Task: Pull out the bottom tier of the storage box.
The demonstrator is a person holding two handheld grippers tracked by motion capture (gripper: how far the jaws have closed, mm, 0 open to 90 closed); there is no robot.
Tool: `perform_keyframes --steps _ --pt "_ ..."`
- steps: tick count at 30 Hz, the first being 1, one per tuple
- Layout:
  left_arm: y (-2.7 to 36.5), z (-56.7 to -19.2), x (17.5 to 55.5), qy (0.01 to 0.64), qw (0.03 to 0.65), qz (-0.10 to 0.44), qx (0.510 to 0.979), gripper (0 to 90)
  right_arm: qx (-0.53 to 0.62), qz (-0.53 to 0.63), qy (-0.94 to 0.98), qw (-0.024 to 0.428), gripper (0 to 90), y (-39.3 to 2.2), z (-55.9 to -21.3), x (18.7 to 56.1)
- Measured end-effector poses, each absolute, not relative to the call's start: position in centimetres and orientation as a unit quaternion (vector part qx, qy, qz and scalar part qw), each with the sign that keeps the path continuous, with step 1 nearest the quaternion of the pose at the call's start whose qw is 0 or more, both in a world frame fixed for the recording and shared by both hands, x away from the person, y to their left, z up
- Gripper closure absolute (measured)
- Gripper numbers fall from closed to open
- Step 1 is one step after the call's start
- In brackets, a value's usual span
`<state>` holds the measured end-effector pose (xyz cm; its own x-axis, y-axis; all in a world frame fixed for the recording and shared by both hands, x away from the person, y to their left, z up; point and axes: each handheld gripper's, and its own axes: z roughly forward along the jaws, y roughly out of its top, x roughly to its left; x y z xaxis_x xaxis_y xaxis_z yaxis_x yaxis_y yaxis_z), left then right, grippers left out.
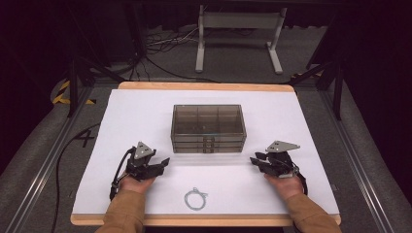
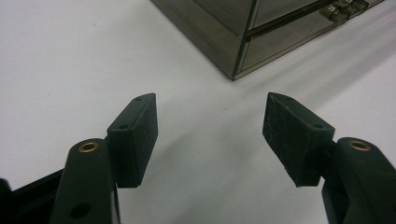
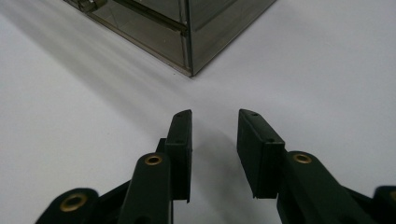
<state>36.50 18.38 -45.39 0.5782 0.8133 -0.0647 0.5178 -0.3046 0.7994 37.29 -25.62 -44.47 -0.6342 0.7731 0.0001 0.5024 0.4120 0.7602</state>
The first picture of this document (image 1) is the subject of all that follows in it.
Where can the clear brown plastic drawer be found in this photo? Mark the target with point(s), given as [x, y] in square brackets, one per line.
[188, 138]
[188, 150]
[188, 144]

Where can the person's right hand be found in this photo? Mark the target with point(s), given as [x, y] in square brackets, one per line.
[288, 187]

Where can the black metal stand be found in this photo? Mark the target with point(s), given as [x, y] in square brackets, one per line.
[338, 87]
[73, 84]

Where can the aluminium floor rail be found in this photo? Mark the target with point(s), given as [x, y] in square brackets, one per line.
[359, 168]
[42, 174]

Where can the yellow black hazard tape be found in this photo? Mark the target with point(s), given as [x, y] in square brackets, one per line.
[62, 91]

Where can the person's left hand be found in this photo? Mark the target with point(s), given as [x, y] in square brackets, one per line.
[136, 185]

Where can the white work board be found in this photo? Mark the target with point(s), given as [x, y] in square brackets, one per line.
[136, 123]

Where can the grey metal stand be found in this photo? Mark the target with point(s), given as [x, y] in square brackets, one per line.
[240, 20]

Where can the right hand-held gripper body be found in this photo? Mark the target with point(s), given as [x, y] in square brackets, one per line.
[281, 163]

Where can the clear brown drawer cabinet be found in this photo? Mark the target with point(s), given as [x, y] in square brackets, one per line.
[207, 119]

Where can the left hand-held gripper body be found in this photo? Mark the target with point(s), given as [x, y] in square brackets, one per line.
[140, 161]

